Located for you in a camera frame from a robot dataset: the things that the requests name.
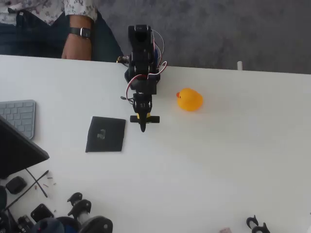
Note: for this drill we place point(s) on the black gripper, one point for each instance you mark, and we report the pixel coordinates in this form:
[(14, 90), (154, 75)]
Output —
[(142, 106)]

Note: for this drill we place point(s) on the yellow rubber duck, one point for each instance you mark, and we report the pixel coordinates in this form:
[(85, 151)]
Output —
[(190, 100)]

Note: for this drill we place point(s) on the person's forearm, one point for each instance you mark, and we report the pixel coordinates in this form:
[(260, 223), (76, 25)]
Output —
[(81, 21)]

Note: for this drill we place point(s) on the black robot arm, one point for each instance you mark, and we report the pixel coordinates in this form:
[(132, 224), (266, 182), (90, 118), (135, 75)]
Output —
[(141, 60)]

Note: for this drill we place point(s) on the black square mat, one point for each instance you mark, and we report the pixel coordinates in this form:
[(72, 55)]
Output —
[(111, 143)]

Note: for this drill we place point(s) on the black square plate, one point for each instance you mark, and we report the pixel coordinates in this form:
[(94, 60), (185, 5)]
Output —
[(41, 213)]

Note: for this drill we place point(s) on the person's hand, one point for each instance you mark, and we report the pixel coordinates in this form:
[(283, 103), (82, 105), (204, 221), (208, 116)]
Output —
[(77, 48)]

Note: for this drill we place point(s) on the controller board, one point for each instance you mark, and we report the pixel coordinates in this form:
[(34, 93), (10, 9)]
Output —
[(122, 59)]

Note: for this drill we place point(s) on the black wristwatch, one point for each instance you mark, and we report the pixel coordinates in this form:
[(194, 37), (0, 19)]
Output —
[(81, 32)]

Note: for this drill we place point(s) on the blue plastic clamp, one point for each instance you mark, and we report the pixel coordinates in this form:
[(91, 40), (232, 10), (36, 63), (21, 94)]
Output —
[(70, 225)]

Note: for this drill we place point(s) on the grey keyboard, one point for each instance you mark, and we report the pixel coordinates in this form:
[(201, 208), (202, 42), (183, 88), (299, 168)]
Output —
[(19, 116)]

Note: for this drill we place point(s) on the black laptop screen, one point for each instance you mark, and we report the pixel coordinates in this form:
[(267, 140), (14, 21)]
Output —
[(17, 153)]

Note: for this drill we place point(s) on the dark blue cap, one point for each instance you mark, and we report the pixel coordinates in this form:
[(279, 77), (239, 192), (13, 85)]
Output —
[(46, 226)]

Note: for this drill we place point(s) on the small black case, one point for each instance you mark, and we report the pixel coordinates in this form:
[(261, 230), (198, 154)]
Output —
[(15, 185)]

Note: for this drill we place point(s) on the black hooked clamp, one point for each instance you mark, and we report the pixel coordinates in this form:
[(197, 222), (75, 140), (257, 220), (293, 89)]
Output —
[(250, 221)]

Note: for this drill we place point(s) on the black circuit board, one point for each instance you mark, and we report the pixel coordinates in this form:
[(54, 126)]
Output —
[(24, 222)]

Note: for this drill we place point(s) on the floral shirt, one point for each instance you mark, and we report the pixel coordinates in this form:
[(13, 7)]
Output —
[(43, 9)]

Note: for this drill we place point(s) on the black clamp with silver tube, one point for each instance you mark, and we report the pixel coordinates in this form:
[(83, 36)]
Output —
[(261, 229)]

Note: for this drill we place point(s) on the dark round object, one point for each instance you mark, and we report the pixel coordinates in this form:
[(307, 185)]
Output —
[(3, 197)]

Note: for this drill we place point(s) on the white post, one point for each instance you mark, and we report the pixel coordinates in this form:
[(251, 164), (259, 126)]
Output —
[(239, 66)]

